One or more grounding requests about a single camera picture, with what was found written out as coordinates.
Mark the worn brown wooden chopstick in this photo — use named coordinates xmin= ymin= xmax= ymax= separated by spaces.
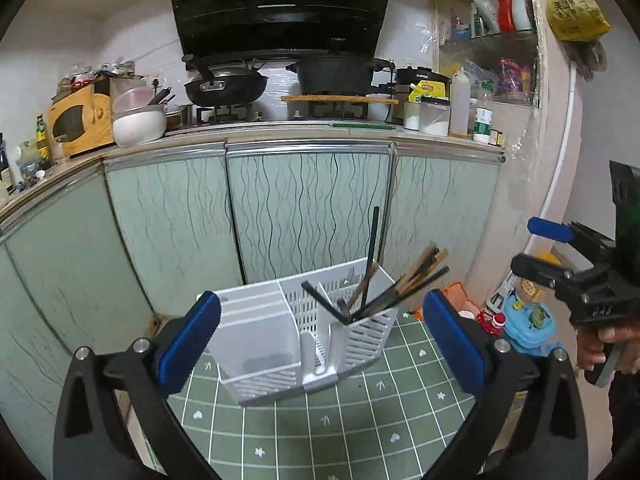
xmin=394 ymin=243 xmax=448 ymax=287

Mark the black chopstick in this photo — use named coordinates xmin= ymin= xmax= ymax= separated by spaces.
xmin=360 ymin=206 xmax=380 ymax=309
xmin=302 ymin=281 xmax=350 ymax=325
xmin=352 ymin=266 xmax=449 ymax=321

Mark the right hand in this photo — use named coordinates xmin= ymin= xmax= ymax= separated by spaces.
xmin=574 ymin=324 xmax=640 ymax=376

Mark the yellow lid jar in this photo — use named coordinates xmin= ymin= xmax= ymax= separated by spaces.
xmin=515 ymin=252 xmax=561 ymax=307

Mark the blue plastic container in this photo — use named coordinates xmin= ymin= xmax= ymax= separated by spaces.
xmin=502 ymin=294 xmax=563 ymax=356

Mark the orange bag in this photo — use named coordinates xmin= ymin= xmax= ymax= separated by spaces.
xmin=440 ymin=281 xmax=480 ymax=320

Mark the green checked tablecloth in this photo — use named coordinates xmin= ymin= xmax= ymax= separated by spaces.
xmin=169 ymin=314 xmax=474 ymax=479

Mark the green label bottle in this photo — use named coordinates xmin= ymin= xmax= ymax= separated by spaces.
xmin=473 ymin=106 xmax=492 ymax=144

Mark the grey utensil holder rack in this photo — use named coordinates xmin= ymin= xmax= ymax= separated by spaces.
xmin=207 ymin=258 xmax=399 ymax=408

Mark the white squeeze bottle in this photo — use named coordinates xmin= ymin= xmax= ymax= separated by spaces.
xmin=449 ymin=68 xmax=471 ymax=136

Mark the yellow plastic bag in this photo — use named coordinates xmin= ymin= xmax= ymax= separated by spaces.
xmin=546 ymin=0 xmax=611 ymax=42

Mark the yellow microwave oven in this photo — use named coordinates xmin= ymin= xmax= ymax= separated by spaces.
xmin=47 ymin=77 xmax=145 ymax=157

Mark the black cooking pot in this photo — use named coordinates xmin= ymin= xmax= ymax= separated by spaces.
xmin=285 ymin=54 xmax=395 ymax=96

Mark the black wok pan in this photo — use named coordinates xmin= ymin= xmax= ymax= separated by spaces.
xmin=182 ymin=54 xmax=268 ymax=107

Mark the black range hood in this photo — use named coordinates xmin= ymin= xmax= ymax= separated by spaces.
xmin=171 ymin=0 xmax=388 ymax=64

